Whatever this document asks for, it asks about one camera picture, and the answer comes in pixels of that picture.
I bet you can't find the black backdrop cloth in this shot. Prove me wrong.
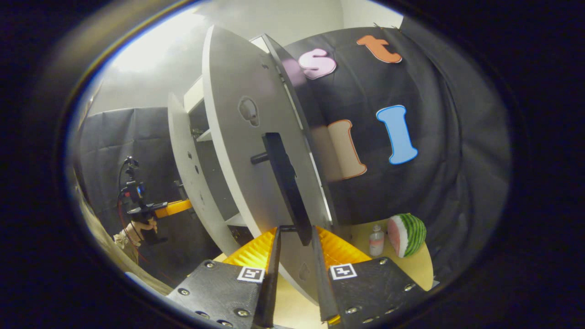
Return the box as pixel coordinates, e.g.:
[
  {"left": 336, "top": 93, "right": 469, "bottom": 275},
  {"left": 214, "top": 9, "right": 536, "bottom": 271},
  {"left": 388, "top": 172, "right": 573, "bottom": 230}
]
[
  {"left": 283, "top": 25, "right": 512, "bottom": 293},
  {"left": 75, "top": 107, "right": 220, "bottom": 275}
]

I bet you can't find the beige double-door shoe cabinet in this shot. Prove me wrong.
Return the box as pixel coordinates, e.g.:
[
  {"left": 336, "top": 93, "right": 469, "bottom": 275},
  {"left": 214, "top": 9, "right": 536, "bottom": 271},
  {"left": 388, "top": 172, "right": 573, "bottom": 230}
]
[{"left": 183, "top": 33, "right": 341, "bottom": 245}]

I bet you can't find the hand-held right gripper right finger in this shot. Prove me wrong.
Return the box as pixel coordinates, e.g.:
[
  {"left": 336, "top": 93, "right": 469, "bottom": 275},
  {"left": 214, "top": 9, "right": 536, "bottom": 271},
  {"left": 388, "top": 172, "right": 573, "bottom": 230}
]
[{"left": 312, "top": 225, "right": 428, "bottom": 329}]

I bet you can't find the beige cabinet drawer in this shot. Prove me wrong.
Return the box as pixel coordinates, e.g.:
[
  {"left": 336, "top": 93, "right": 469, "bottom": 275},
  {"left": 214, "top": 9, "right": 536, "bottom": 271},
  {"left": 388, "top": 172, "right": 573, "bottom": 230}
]
[{"left": 184, "top": 78, "right": 205, "bottom": 114}]

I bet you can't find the small clear bottle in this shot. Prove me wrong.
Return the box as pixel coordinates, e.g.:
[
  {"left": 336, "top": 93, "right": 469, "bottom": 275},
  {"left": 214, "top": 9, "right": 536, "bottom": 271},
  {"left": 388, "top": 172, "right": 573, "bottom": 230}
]
[{"left": 369, "top": 224, "right": 385, "bottom": 257}]

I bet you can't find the black door handle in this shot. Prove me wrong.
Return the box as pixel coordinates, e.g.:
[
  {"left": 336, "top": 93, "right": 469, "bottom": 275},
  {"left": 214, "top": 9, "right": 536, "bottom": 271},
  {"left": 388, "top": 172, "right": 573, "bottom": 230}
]
[{"left": 250, "top": 133, "right": 314, "bottom": 247}]

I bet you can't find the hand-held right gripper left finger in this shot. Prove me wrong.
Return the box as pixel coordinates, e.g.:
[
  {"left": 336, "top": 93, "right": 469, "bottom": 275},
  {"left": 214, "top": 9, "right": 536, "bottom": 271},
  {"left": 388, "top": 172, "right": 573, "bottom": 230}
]
[{"left": 165, "top": 227, "right": 282, "bottom": 329}]

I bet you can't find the watermelon slice toy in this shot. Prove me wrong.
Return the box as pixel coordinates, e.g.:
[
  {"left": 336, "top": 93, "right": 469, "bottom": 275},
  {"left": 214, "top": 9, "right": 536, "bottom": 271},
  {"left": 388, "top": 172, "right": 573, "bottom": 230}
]
[{"left": 387, "top": 213, "right": 427, "bottom": 259}]

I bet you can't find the beige cabinet door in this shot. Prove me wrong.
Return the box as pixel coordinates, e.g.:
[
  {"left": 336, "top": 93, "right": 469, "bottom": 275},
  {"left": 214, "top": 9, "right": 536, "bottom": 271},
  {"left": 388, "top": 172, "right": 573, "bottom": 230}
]
[
  {"left": 202, "top": 25, "right": 339, "bottom": 304},
  {"left": 167, "top": 93, "right": 240, "bottom": 256}
]

